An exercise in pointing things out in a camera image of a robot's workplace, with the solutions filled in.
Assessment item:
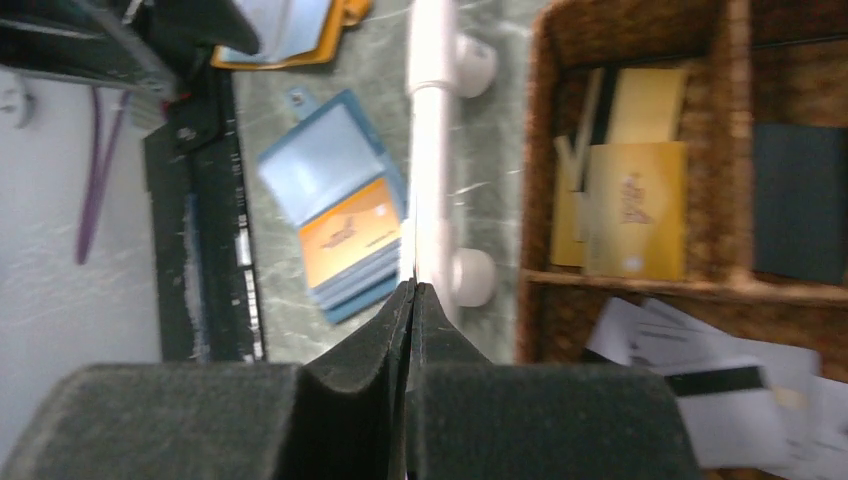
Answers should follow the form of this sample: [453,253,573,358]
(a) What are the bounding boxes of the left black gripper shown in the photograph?
[1,1,260,133]

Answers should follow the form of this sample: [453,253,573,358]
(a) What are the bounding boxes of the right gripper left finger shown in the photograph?
[1,281,416,479]

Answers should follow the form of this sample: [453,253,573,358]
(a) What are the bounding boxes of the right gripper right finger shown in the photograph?
[405,283,702,479]

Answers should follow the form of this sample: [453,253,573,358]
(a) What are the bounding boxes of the gold credit card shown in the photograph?
[298,178,400,289]

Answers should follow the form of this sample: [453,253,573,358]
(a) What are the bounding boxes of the blue card holder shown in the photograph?
[258,87,406,324]

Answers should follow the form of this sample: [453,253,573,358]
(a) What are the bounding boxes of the black credit card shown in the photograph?
[752,123,847,285]

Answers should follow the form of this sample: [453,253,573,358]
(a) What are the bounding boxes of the orange card holder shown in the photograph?
[210,0,372,71]

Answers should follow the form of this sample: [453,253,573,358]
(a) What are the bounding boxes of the gold cards in basket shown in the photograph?
[549,68,688,281]

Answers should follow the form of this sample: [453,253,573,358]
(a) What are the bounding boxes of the grey cards in basket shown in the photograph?
[584,298,847,479]

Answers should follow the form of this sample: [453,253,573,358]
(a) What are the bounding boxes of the brown wicker divided basket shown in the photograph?
[513,0,848,480]

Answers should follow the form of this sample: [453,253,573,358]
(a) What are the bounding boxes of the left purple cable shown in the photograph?
[74,86,131,266]

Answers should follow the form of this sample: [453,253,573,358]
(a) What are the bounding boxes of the white PVC pipe frame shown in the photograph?
[399,1,498,321]

